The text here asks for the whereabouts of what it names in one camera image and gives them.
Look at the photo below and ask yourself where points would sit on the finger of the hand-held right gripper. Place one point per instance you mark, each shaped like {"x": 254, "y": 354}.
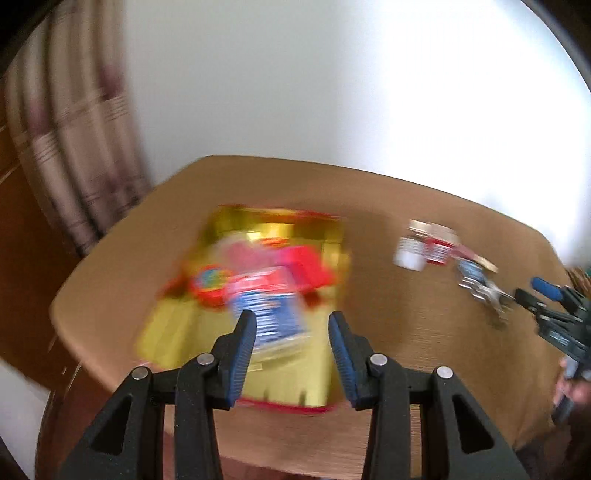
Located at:
{"x": 535, "y": 302}
{"x": 549, "y": 288}

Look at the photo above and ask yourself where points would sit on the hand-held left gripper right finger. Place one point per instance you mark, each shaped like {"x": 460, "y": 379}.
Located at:
{"x": 344, "y": 360}

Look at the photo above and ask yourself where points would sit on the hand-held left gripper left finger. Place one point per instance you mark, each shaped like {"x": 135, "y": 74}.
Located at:
{"x": 242, "y": 355}

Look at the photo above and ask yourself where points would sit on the silver metal clips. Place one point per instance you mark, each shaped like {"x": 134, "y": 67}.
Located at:
{"x": 491, "y": 297}

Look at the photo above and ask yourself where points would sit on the clear plastic box blue label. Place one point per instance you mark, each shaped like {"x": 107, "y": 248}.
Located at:
{"x": 277, "y": 318}

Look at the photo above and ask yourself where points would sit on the red tin box gold interior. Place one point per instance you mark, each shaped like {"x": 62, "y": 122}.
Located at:
{"x": 295, "y": 378}

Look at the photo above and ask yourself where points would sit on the red round colourful container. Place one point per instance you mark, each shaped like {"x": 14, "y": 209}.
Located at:
{"x": 210, "y": 284}

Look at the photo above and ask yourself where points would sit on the red block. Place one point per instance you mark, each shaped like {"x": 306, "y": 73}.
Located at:
{"x": 304, "y": 270}

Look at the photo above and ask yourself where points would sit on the person's right hand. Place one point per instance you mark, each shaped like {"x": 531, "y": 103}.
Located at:
{"x": 575, "y": 392}

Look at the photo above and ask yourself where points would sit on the blue binder clip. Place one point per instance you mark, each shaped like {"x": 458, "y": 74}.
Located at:
{"x": 471, "y": 271}

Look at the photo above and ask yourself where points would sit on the pink flat item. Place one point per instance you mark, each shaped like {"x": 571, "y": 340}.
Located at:
{"x": 478, "y": 258}

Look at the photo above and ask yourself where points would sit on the red and white small box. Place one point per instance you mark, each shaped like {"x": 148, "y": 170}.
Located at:
{"x": 441, "y": 247}

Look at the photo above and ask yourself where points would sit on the white striped small box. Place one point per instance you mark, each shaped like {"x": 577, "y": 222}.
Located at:
{"x": 408, "y": 254}

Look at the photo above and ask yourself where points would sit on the brown wooden door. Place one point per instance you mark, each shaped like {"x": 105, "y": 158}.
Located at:
{"x": 27, "y": 277}

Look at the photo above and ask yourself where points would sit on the beige leaf-print curtain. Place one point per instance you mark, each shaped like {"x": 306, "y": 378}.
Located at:
{"x": 74, "y": 138}

